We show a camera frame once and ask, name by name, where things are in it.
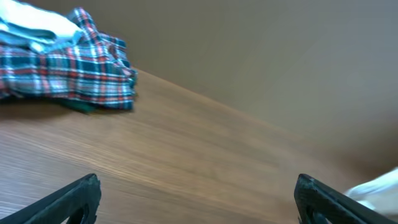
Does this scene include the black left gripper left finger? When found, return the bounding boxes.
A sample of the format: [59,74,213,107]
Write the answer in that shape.
[1,174,101,224]

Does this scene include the white baby shirt tan sleeves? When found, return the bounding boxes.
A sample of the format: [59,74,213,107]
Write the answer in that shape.
[345,168,397,217]

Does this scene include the plaid flannel shirt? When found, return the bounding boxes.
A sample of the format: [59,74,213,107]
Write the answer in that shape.
[1,7,137,110]

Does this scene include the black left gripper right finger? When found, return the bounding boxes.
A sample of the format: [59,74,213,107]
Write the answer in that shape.
[294,174,397,224]

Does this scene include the dark green folded cloth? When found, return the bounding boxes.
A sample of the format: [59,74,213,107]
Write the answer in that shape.
[57,99,96,113]

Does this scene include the light blue folded garment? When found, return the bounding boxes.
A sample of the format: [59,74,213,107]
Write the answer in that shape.
[1,0,83,53]

